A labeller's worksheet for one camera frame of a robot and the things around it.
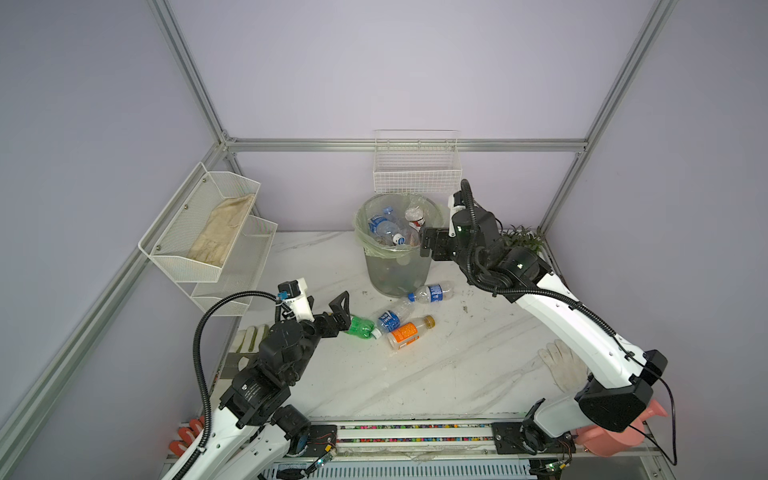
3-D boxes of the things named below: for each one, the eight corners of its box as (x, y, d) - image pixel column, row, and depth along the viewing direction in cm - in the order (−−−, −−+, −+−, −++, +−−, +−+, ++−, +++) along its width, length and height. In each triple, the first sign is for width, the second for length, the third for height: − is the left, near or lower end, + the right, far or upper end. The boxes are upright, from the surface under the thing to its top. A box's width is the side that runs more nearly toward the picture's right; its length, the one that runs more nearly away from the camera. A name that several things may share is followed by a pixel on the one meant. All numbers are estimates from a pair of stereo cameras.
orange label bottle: (396, 354, 90) (396, 346, 85) (386, 338, 93) (386, 330, 88) (435, 329, 95) (437, 321, 91) (424, 315, 98) (426, 306, 94)
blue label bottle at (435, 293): (408, 305, 99) (409, 300, 96) (406, 292, 102) (407, 286, 99) (453, 301, 100) (455, 296, 97) (450, 288, 103) (451, 283, 101)
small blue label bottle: (380, 345, 92) (379, 337, 87) (369, 333, 94) (368, 325, 90) (416, 315, 98) (417, 307, 94) (405, 305, 101) (406, 296, 96)
